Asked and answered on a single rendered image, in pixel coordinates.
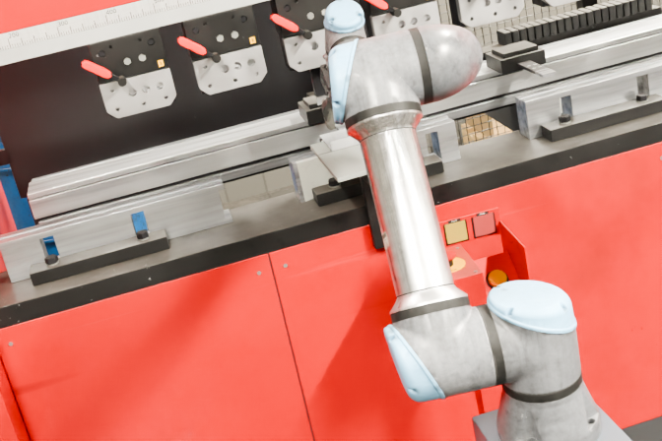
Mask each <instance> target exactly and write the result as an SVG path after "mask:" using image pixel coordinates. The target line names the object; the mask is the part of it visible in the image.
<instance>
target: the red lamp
mask: <svg viewBox="0 0 662 441"><path fill-rule="evenodd" d="M473 224H474V229H475V235H476V237H478V236H482V235H485V234H489V233H493V232H496V228H495V221H494V215H493V213H491V214H487V215H483V216H479V217H475V218H473Z"/></svg>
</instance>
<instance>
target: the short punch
mask: <svg viewBox="0 0 662 441"><path fill-rule="evenodd" d="M309 72H310V77H311V81H312V85H313V90H314V94H315V96H316V100H317V105H320V104H322V99H323V98H325V99H326V97H329V96H328V94H326V92H325V90H324V88H323V86H322V83H321V81H320V67H317V68H313V69H310V70H309Z"/></svg>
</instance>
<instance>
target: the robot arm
mask: <svg viewBox="0 0 662 441"><path fill-rule="evenodd" d="M323 24H324V29H325V54H324V55H323V59H325V61H326V64H323V65H320V81H321V83H322V86H323V88H324V90H325V92H326V94H327V95H328V96H329V97H326V99H325V98H323V99H322V105H321V108H322V112H323V115H324V120H325V123H326V126H327V128H328V129H329V130H333V129H336V127H335V124H340V125H343V124H344V123H345V126H346V130H347V134H348V135H349V136H350V137H352V138H354V139H355V140H357V141H358V142H359V143H360V145H361V149H362V153H363V157H364V165H365V169H366V173H367V177H368V181H369V186H370V190H371V194H372V198H373V202H374V205H375V210H376V214H377V218H378V222H379V226H380V231H381V235H382V239H383V243H384V247H385V252H386V256H387V260H388V264H389V268H390V272H391V277H392V281H393V284H394V288H395V292H396V297H397V299H396V302H395V304H394V306H393V307H392V309H391V311H390V312H389V313H390V317H391V322H392V325H388V326H387V327H385V328H384V330H383V332H384V336H385V339H386V341H387V344H388V347H389V350H390V353H391V356H392V358H393V361H394V364H395V366H396V369H397V371H398V374H399V376H400V379H401V381H402V384H403V386H404V388H405V390H406V392H407V394H408V396H409V397H410V398H411V399H412V400H413V401H415V402H419V403H422V402H427V401H433V400H438V399H441V400H445V398H448V397H452V396H456V395H461V394H465V393H469V392H474V391H478V390H482V389H486V388H490V387H494V386H498V385H502V393H501V398H500V403H499V407H498V412H497V417H496V427H497V433H498V438H499V441H597V439H598V438H599V436H600V433H601V419H600V412H599V410H598V408H597V406H596V404H595V402H594V400H593V398H592V396H591V395H590V393H589V391H588V389H587V387H586V385H585V383H584V382H583V378H582V371H581V363H580V356H579V348H578V340H577V333H576V327H577V322H576V319H575V317H574V314H573V309H572V304H571V300H570V298H569V297H568V295H567V294H566V293H565V292H564V291H563V290H562V289H560V288H558V287H557V286H555V285H552V284H550V283H543V282H538V281H512V282H507V283H502V284H499V285H498V286H497V287H494V288H493V289H492V290H491V291H490V292H489V295H488V298H487V303H486V304H482V305H478V306H473V307H472V306H471V304H470V300H469V296H468V294H467V293H466V292H464V291H463V290H461V289H459V288H458V287H456V285H455V284H454V281H453V277H452V274H451V270H450V266H449V262H448V258H447V254H446V250H445V246H444V242H443V238H442V234H441V230H440V226H439V222H438V218H437V214H436V210H435V206H434V202H433V198H432V194H431V190H430V184H429V180H428V176H427V172H426V168H425V164H424V160H423V156H422V152H421V148H420V144H419V139H418V135H417V131H416V128H417V126H418V124H419V123H420V121H421V119H422V118H423V113H422V109H421V105H424V104H428V103H433V102H437V101H440V100H443V99H446V98H448V97H451V96H453V95H455V94H457V93H459V92H460V91H462V90H463V89H465V88H466V87H467V86H468V85H469V84H471V83H472V82H473V81H474V80H475V78H476V77H477V75H478V74H479V72H480V70H481V67H482V63H483V50H482V47H481V44H480V42H479V41H478V40H477V38H476V37H475V36H474V35H473V34H472V33H471V32H470V31H468V30H466V29H464V28H461V27H458V26H453V25H425V26H420V27H415V28H412V29H408V30H403V31H396V32H391V33H387V34H382V35H378V36H373V37H369V38H366V35H365V32H364V11H363V9H362V7H361V6H360V5H359V4H358V3H357V2H355V1H353V0H337V1H334V2H332V3H331V4H330V5H329V6H328V7H327V9H326V11H325V19H324V22H323Z"/></svg>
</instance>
